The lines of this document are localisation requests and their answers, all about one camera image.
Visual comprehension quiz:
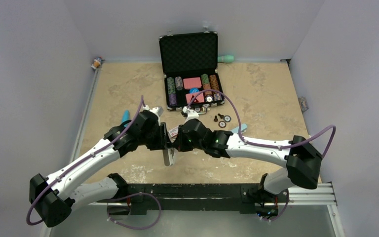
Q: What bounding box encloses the teal flashlight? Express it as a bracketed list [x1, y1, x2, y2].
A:
[121, 110, 131, 128]

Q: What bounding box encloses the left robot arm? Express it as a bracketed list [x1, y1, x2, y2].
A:
[28, 106, 174, 227]

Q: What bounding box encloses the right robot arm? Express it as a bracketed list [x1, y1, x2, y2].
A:
[173, 119, 323, 201]

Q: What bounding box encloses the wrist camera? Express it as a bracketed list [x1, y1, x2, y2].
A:
[181, 107, 199, 122]
[149, 106, 164, 118]

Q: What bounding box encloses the mint green bottle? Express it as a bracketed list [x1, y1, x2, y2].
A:
[217, 55, 234, 64]

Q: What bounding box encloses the small orange bottle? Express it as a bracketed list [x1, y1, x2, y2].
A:
[91, 57, 103, 70]

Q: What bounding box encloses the patterned object at right wall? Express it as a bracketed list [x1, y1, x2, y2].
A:
[298, 97, 309, 113]

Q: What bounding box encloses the orange black poker chip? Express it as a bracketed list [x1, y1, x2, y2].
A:
[218, 121, 227, 128]

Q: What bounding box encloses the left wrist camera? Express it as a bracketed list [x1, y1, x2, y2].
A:
[149, 106, 164, 118]

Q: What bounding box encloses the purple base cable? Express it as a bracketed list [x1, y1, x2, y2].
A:
[106, 192, 162, 230]

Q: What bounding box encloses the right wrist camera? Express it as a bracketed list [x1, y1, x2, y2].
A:
[181, 107, 199, 122]

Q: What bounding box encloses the red white staple box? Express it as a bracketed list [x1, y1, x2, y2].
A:
[168, 126, 179, 137]

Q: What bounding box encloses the black poker chip case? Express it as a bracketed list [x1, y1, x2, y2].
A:
[158, 32, 225, 111]

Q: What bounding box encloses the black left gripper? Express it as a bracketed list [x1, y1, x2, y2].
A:
[139, 122, 173, 151]

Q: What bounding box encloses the white stapler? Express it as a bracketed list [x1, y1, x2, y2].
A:
[162, 148, 176, 166]

